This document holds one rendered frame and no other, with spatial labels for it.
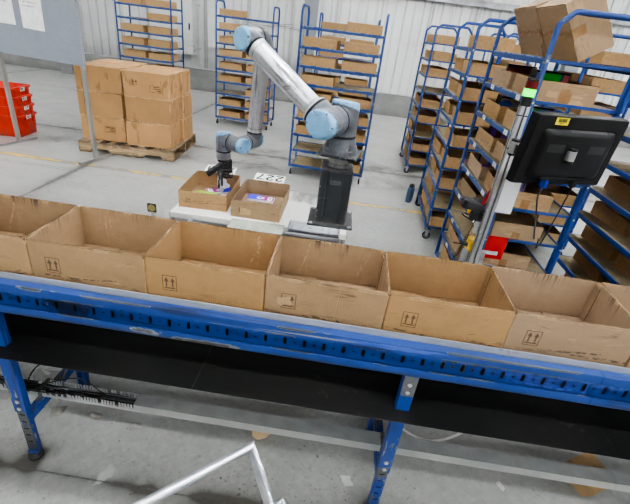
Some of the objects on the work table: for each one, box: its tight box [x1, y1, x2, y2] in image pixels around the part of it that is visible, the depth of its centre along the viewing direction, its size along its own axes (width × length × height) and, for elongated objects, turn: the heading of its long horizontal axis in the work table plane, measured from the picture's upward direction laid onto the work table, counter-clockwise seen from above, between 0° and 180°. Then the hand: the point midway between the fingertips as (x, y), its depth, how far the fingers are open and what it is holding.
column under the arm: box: [307, 160, 353, 231], centre depth 242 cm, size 26×26×33 cm
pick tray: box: [178, 170, 241, 212], centre depth 255 cm, size 28×38×10 cm
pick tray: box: [231, 179, 290, 223], centre depth 251 cm, size 28×38×10 cm
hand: (219, 189), depth 265 cm, fingers open, 7 cm apart
